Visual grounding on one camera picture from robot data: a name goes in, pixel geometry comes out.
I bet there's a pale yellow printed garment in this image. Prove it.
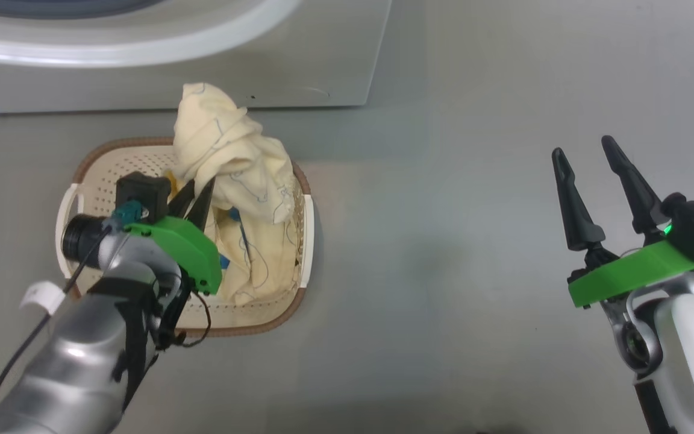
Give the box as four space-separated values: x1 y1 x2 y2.
166 83 301 306

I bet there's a cream perforated laundry basket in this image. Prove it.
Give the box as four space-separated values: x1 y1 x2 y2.
55 137 316 337

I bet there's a white cable label tag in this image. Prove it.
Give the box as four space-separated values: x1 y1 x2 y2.
20 281 66 315

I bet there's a white washing machine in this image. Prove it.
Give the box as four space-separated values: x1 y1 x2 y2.
0 0 393 115

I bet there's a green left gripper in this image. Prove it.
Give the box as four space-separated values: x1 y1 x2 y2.
123 178 223 296

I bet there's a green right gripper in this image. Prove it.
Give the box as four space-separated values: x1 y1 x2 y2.
552 136 694 309

